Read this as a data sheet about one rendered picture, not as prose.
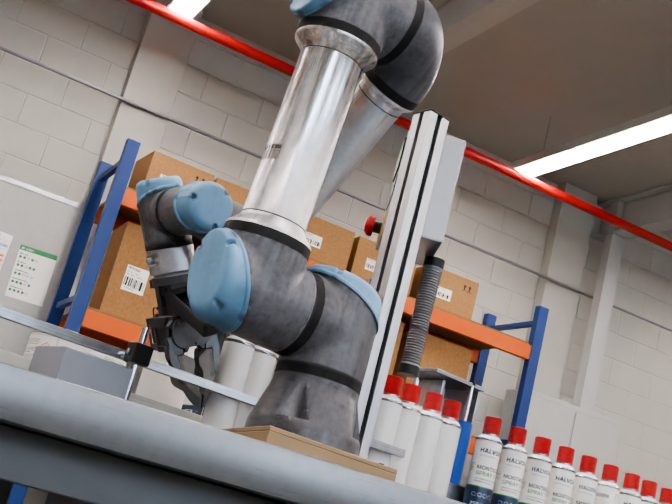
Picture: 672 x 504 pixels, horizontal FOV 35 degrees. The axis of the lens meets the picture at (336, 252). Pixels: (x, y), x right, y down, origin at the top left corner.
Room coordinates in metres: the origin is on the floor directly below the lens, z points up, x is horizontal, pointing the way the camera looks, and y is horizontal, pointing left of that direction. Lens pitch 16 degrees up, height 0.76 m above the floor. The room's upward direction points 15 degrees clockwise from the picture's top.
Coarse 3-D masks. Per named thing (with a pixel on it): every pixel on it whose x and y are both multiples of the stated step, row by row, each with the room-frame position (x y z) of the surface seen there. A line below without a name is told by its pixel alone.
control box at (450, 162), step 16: (448, 144) 1.68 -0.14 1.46; (464, 144) 1.68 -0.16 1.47; (448, 160) 1.68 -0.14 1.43; (448, 176) 1.68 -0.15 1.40; (432, 192) 1.68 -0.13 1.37; (448, 192) 1.68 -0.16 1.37; (432, 208) 1.68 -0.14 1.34; (448, 208) 1.68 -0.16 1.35; (384, 224) 1.71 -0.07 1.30; (432, 224) 1.68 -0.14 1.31; (432, 240) 1.68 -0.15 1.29; (416, 256) 1.79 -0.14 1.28
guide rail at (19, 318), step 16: (16, 320) 1.45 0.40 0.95; (32, 320) 1.46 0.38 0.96; (64, 336) 1.49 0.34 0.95; (80, 336) 1.50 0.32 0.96; (112, 352) 1.54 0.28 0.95; (160, 368) 1.58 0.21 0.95; (176, 368) 1.60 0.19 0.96; (192, 384) 1.62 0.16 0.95; (208, 384) 1.63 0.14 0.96; (240, 400) 1.67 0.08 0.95; (256, 400) 1.69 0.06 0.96; (384, 448) 1.85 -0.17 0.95; (400, 448) 1.87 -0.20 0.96
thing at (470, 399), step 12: (420, 384) 2.12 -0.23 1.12; (432, 384) 2.09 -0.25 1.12; (444, 384) 2.07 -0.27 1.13; (420, 396) 2.11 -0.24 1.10; (444, 396) 2.16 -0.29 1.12; (456, 396) 2.14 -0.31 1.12; (468, 396) 2.07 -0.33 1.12; (468, 408) 2.06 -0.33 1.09; (468, 420) 2.10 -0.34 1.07; (468, 444) 2.09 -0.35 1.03; (456, 492) 2.05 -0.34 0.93
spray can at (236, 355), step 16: (224, 352) 1.68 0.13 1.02; (240, 352) 1.67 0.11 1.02; (224, 368) 1.67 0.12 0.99; (240, 368) 1.67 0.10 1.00; (224, 384) 1.67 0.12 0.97; (240, 384) 1.68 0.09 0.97; (208, 400) 1.68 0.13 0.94; (224, 400) 1.67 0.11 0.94; (208, 416) 1.68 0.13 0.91; (224, 416) 1.67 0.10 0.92
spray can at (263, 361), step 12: (264, 348) 1.71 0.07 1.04; (252, 360) 1.71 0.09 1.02; (264, 360) 1.71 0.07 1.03; (252, 372) 1.71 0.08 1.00; (264, 372) 1.71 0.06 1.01; (252, 384) 1.71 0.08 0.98; (264, 384) 1.71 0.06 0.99; (240, 408) 1.71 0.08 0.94; (252, 408) 1.71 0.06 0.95; (240, 420) 1.71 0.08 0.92
